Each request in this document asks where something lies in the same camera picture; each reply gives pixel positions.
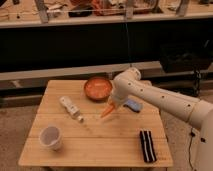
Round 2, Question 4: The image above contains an orange pepper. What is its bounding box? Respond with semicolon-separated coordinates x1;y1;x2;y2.
100;103;115;118

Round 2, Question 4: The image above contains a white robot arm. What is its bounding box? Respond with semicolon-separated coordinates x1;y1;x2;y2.
109;67;213;171

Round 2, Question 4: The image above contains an orange ceramic bowl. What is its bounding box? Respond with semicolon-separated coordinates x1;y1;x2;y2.
84;77;112;101

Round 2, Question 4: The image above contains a blue sponge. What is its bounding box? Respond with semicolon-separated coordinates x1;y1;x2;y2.
124;99;142;113

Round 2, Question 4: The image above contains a white glue bottle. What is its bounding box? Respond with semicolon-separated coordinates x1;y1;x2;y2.
59;96;84;122

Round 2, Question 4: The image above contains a wooden table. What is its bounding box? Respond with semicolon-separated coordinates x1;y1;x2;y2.
19;80;173;168

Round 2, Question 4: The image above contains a white plastic cup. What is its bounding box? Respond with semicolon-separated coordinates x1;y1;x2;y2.
39;126;62;150

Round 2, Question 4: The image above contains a black white striped cloth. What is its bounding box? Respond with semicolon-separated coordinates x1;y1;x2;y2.
139;130;157;163

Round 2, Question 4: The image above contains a black box in background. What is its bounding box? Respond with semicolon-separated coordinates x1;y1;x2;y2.
159;42;213;73

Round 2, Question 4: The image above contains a wooden shelf with clutter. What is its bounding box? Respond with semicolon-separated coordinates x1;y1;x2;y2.
0;0;213;28

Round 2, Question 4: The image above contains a black cable on floor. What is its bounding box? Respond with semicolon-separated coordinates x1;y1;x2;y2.
187;126;197;171

